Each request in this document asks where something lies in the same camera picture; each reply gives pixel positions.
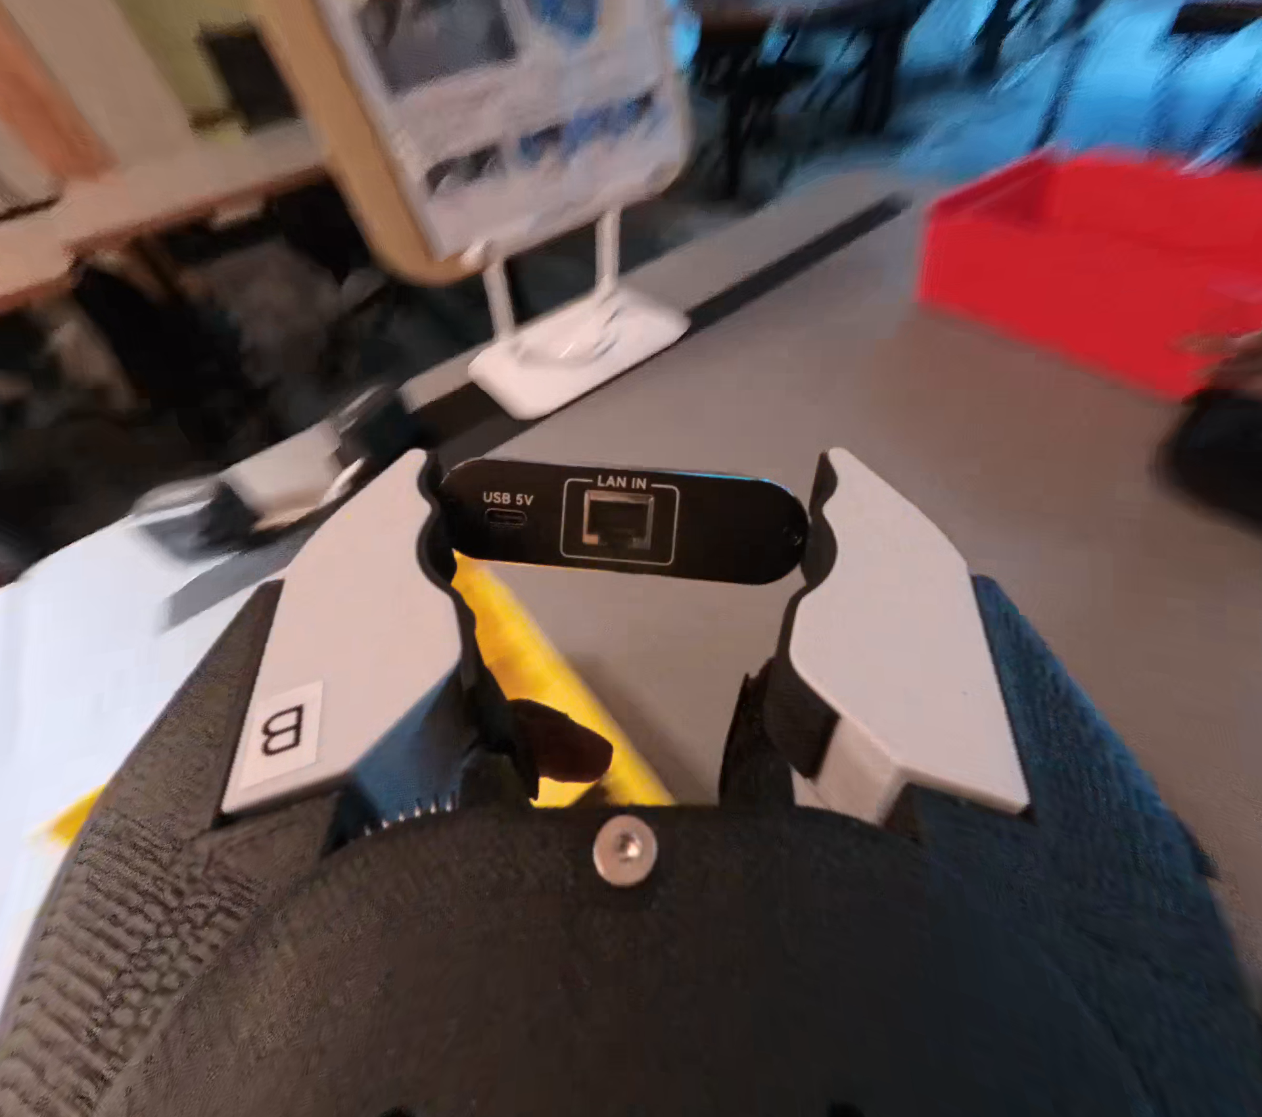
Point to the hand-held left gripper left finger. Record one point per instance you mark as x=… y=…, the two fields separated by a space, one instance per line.
x=345 y=644

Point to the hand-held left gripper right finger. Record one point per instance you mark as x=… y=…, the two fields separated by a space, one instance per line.
x=897 y=644

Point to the yellow plastic bin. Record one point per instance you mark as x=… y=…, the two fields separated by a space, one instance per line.
x=552 y=664

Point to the black ethernet switch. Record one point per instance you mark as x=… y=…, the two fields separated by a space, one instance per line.
x=631 y=521

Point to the red plastic bin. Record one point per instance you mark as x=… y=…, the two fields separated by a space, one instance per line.
x=1085 y=269

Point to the grey power adapter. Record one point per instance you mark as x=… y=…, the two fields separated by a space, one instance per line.
x=281 y=476

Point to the wooden instruction board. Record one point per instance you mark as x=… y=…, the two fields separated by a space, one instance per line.
x=473 y=52

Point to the wooden office desk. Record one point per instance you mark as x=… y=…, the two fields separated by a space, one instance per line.
x=809 y=3

